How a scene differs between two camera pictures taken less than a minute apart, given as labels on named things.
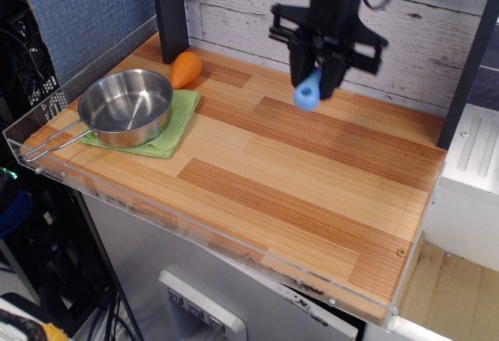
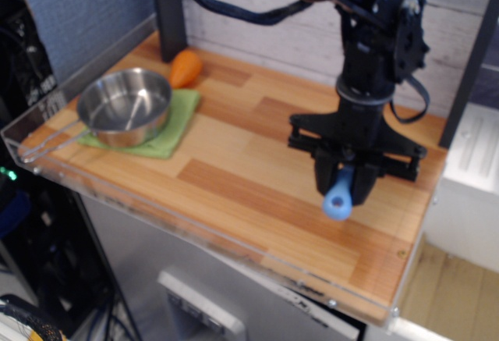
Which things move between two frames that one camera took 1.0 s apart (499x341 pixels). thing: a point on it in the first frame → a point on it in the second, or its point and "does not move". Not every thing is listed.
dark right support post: [463, 94] does not move
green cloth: [184, 104] does not move
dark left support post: [171, 11] does not move
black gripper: [333, 22] → [358, 133]
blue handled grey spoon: [306, 95] → [337, 201]
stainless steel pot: [125, 108] does not move
